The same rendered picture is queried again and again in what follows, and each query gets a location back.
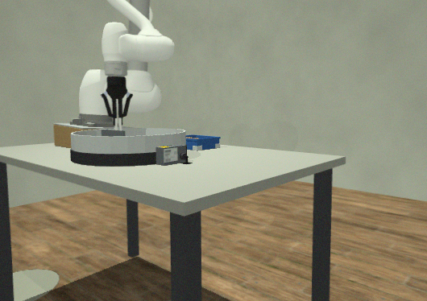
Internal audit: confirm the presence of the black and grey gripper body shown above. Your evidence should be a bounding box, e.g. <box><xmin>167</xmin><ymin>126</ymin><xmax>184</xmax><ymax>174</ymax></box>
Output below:
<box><xmin>106</xmin><ymin>76</ymin><xmax>127</xmax><ymax>99</ymax></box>

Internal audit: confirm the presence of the blue crate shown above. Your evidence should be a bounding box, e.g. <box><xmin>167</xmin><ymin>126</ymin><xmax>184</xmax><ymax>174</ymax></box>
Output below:
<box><xmin>186</xmin><ymin>134</ymin><xmax>221</xmax><ymax>151</ymax></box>

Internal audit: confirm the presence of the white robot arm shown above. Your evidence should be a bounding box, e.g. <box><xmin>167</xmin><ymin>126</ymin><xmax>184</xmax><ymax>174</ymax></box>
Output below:
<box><xmin>70</xmin><ymin>0</ymin><xmax>174</xmax><ymax>127</ymax></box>

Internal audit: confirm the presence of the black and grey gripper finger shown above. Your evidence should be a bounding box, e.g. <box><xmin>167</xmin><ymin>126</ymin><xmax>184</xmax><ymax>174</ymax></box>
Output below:
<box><xmin>118</xmin><ymin>91</ymin><xmax>133</xmax><ymax>130</ymax></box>
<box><xmin>101</xmin><ymin>91</ymin><xmax>118</xmax><ymax>130</ymax></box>

